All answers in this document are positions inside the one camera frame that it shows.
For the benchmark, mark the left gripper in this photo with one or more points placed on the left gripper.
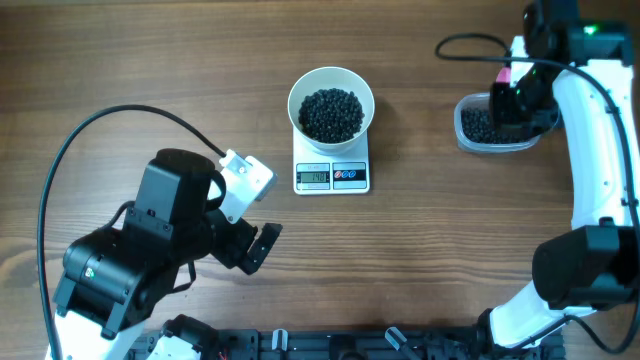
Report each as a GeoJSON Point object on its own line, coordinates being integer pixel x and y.
{"type": "Point", "coordinates": [235, 249]}

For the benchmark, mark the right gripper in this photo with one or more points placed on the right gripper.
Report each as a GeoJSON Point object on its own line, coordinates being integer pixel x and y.
{"type": "Point", "coordinates": [499, 93]}

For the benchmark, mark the pink measuring scoop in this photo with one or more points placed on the pink measuring scoop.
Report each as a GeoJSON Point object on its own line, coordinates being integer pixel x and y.
{"type": "Point", "coordinates": [504, 76]}

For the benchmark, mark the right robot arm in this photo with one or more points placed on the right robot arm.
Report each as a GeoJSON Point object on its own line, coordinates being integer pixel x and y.
{"type": "Point", "coordinates": [571, 71]}

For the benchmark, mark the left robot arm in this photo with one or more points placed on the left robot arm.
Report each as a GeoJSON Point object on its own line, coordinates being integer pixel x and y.
{"type": "Point", "coordinates": [186, 208]}

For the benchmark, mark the white digital kitchen scale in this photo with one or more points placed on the white digital kitchen scale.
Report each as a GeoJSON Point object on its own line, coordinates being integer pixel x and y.
{"type": "Point", "coordinates": [320, 173]}

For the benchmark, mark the black beans in bowl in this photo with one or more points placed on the black beans in bowl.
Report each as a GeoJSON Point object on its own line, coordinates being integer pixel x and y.
{"type": "Point", "coordinates": [331, 116]}

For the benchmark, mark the white bowl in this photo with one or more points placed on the white bowl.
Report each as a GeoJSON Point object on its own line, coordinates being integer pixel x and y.
{"type": "Point", "coordinates": [327, 78]}

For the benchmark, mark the clear plastic container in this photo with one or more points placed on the clear plastic container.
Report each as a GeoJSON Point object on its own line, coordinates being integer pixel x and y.
{"type": "Point", "coordinates": [482, 101]}

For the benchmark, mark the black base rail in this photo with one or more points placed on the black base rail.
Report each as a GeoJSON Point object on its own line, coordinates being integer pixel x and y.
{"type": "Point", "coordinates": [187, 338]}

